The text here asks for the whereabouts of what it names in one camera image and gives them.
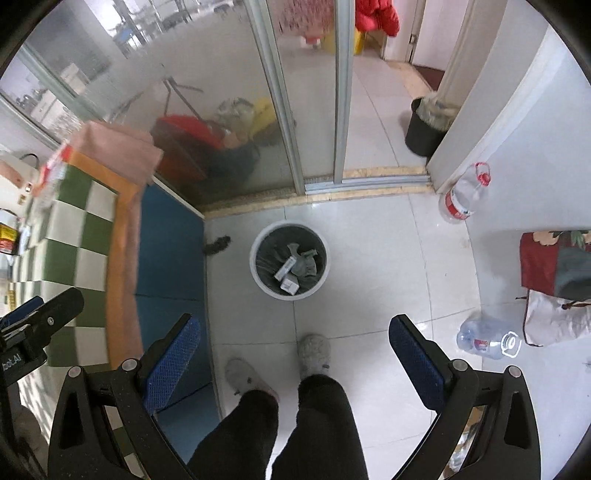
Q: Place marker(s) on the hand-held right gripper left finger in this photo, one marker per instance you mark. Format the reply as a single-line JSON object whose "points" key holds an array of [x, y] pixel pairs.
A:
{"points": [[175, 360]]}

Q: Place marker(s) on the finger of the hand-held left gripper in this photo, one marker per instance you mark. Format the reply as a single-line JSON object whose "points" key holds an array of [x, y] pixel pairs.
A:
{"points": [[23, 310], [57, 311]]}

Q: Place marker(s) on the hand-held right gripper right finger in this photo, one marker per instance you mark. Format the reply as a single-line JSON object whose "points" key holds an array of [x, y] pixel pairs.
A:
{"points": [[415, 364]]}

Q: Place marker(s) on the white round trash bin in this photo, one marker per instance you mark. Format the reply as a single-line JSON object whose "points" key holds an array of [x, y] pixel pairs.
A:
{"points": [[288, 261]]}

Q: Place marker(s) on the green checked tablecloth table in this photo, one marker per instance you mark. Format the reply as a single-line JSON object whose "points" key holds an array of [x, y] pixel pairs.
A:
{"points": [[69, 258]]}

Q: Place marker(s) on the grey fluffy slipper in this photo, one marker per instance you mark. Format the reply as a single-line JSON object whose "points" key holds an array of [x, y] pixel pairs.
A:
{"points": [[247, 374], [314, 353]]}

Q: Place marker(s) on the large clear blue plastic bottle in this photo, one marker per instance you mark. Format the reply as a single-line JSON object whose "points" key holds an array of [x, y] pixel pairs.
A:
{"points": [[489, 342]]}

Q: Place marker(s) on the red yellow tin can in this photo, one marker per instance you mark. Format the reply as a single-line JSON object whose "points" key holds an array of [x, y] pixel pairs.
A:
{"points": [[7, 233]]}

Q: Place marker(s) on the person's left leg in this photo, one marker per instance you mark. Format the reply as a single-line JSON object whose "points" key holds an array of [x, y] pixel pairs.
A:
{"points": [[240, 434]]}

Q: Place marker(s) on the person's leg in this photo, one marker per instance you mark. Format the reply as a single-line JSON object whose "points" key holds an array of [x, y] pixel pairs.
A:
{"points": [[240, 434], [323, 424]]}

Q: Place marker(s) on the blue cabinet panel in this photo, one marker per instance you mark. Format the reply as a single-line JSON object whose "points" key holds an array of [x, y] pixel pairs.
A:
{"points": [[173, 258]]}

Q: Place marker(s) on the person's right leg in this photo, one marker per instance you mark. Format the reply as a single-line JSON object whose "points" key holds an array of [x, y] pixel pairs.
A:
{"points": [[323, 424]]}

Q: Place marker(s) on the dark fuzzy clump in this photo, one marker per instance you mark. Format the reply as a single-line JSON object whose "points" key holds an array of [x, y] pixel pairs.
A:
{"points": [[218, 244]]}

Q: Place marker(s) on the small white printed box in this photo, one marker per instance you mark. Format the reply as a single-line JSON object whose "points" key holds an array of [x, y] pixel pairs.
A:
{"points": [[290, 285]]}

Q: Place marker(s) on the white paper bag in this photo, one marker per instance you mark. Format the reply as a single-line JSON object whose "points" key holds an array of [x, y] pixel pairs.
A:
{"points": [[16, 171]]}

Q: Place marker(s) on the red white snack packet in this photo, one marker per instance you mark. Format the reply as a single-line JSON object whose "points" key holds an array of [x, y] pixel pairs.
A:
{"points": [[55, 168]]}

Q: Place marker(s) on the white cardboard box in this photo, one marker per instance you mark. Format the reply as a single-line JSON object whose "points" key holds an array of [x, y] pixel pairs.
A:
{"points": [[286, 267]]}

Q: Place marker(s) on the crumpled grey paper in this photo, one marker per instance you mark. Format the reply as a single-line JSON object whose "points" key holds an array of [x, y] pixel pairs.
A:
{"points": [[304, 263]]}

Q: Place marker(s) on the white cloth bag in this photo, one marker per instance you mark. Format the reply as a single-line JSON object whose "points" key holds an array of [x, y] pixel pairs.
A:
{"points": [[558, 318]]}

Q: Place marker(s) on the red floral fabric bag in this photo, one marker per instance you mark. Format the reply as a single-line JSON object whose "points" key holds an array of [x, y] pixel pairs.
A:
{"points": [[556, 263]]}

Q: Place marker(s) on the large red cap plastic bottle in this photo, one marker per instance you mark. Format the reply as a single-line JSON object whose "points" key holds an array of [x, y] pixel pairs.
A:
{"points": [[464, 196]]}

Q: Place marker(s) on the red plastic basin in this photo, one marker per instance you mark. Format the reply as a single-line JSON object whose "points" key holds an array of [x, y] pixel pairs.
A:
{"points": [[184, 143]]}

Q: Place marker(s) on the black round bin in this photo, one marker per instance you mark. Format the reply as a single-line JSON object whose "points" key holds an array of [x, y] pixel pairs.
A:
{"points": [[424, 129]]}

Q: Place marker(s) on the yellow bag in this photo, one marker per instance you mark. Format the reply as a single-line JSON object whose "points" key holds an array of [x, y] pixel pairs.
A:
{"points": [[264, 113]]}

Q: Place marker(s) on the yellow plastic bin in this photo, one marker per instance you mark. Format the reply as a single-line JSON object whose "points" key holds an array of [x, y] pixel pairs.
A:
{"points": [[361, 41]]}

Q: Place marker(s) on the red padded jacket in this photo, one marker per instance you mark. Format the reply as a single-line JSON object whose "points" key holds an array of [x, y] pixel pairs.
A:
{"points": [[376, 16]]}

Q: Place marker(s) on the pink patterned cloth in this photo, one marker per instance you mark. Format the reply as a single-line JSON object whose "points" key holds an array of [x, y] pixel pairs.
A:
{"points": [[307, 18]]}

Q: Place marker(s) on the sliding glass door frame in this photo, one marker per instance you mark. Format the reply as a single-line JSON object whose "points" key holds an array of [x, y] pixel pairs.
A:
{"points": [[344, 92]]}

